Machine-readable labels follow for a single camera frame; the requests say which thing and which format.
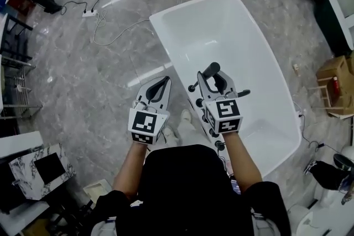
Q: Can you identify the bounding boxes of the white bathtub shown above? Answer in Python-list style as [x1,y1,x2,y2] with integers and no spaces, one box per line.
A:
[148,0,303,181]

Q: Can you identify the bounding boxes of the wooden stool frame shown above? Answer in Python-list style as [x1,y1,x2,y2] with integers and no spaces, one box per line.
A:
[308,82,354,120]

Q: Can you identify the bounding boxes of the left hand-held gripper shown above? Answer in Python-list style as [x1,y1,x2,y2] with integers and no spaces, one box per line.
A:
[127,76,172,145]

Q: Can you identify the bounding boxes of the white counter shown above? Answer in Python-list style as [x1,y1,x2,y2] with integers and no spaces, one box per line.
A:
[0,130,45,161]

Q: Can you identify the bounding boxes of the metal wire rack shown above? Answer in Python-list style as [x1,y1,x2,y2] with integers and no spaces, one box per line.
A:
[0,57,43,120]

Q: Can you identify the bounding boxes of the black square hob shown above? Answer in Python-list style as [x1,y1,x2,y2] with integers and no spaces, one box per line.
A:
[33,153,67,185]

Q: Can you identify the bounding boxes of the dark green vanity white top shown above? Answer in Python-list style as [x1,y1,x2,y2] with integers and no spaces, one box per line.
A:
[313,0,354,58]

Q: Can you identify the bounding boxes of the person's grey shoulder strap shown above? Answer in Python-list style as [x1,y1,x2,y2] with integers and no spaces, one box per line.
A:
[249,209,278,236]
[90,216,119,236]

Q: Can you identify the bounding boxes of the person's left forearm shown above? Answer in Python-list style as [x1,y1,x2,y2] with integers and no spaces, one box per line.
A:
[112,141,152,200]

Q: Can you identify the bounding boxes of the person's right white shoe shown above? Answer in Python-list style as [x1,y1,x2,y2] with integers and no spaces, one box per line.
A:
[180,109,193,124]

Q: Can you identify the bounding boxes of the person's light trousers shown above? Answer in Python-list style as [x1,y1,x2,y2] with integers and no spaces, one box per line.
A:
[176,118,212,149]

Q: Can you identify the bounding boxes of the cream plastic box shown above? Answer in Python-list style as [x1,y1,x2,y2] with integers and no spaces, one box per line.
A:
[82,179,113,203]

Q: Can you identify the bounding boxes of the person's left grey shoulder strap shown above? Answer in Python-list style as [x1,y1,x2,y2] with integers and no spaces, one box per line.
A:
[90,216,119,236]

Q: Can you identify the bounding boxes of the cardboard box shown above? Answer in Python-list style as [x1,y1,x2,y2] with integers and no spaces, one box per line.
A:
[316,53,354,120]

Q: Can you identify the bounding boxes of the person's right forearm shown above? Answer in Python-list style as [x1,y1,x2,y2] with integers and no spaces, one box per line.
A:
[222,132,263,195]

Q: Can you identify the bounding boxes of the marble pattern cabinet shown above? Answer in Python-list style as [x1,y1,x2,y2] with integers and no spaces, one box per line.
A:
[7,143,77,200]

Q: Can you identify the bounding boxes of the white ceramic fixture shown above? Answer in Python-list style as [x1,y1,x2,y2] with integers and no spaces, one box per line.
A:
[287,187,354,236]

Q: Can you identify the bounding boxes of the person's black shirt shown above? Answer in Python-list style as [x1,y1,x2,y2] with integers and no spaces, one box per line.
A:
[93,144,291,236]

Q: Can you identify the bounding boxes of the small waist screen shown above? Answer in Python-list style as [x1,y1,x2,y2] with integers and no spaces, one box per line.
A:
[230,179,242,195]

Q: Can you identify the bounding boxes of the thin black cable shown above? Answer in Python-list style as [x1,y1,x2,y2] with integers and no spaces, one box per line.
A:
[217,145,232,178]

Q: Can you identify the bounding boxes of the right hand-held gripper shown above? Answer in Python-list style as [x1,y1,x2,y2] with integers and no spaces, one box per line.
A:
[196,70,244,135]

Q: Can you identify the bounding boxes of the person's right grey shoulder strap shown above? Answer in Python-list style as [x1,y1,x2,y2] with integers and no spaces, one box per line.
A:
[249,209,278,236]

